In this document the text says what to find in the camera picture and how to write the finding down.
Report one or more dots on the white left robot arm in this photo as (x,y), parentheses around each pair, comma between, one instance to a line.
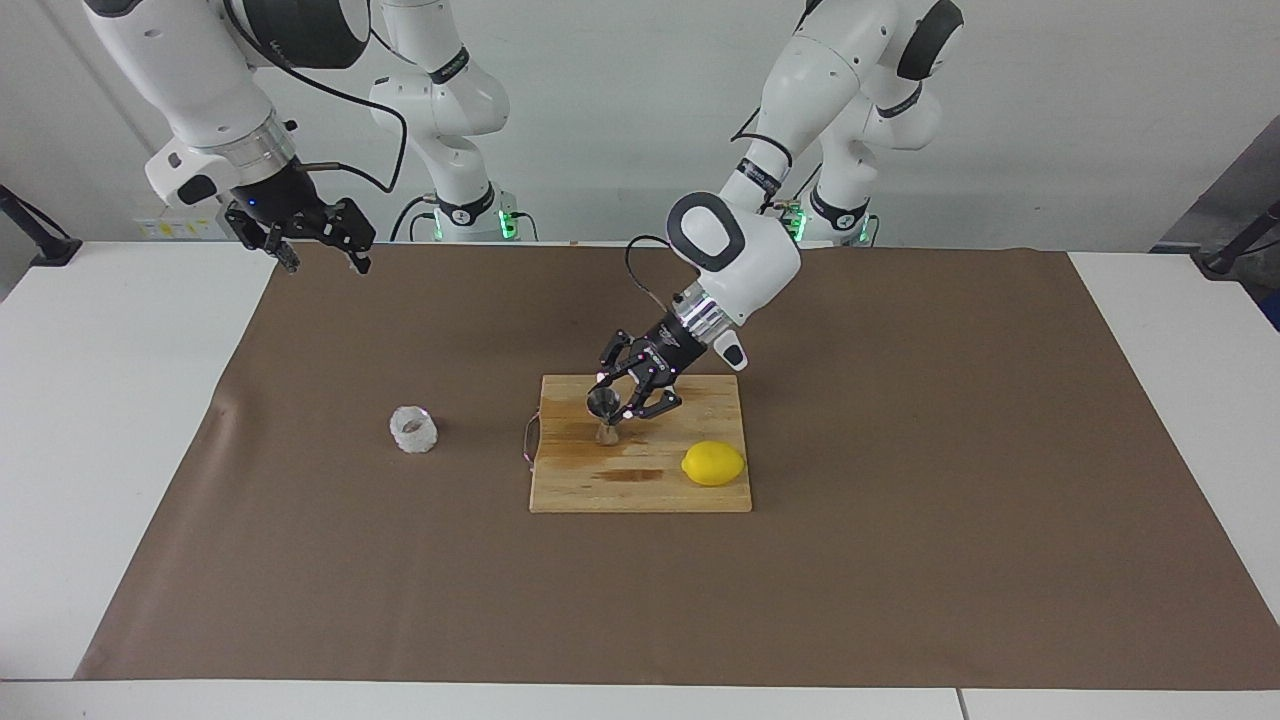
(760,260)

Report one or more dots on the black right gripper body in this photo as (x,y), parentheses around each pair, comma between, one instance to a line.
(290,205)

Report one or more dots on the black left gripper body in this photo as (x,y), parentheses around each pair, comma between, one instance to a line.
(668,352)

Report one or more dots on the brown table mat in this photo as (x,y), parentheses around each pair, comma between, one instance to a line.
(640,600)

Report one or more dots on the dark grey partition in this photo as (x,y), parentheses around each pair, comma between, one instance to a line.
(1255,170)

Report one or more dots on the yellow lemon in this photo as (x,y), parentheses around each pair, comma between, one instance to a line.
(713,464)

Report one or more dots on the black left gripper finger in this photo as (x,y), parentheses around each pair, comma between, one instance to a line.
(620,355)
(655,402)

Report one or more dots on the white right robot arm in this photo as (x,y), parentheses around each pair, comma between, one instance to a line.
(190,80)

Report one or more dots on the wooden cutting board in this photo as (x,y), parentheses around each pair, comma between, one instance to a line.
(680,440)

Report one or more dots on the clear faceted glass cup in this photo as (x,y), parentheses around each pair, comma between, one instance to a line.
(413,430)

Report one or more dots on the black clamp stand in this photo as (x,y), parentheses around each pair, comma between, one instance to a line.
(1240,240)
(40,240)

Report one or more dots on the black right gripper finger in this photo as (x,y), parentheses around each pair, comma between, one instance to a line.
(289,256)
(360,260)

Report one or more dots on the white wall socket box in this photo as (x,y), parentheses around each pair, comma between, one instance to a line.
(165,228)

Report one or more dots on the steel jigger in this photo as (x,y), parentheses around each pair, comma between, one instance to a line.
(605,430)

